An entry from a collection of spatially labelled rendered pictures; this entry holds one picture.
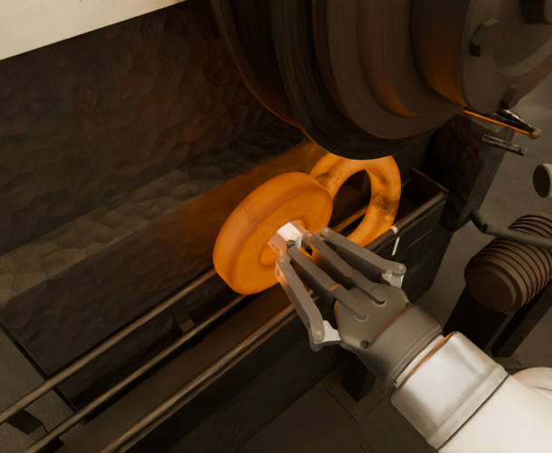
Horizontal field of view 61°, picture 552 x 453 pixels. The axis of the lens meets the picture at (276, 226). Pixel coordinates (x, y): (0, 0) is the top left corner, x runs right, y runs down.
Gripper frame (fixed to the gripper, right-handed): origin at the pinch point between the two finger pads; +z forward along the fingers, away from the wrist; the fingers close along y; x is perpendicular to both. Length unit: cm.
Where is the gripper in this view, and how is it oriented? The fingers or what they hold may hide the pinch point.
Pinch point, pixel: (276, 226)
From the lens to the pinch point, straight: 52.4
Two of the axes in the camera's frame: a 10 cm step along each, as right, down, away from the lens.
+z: -6.4, -6.1, 4.7
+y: 7.7, -4.9, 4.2
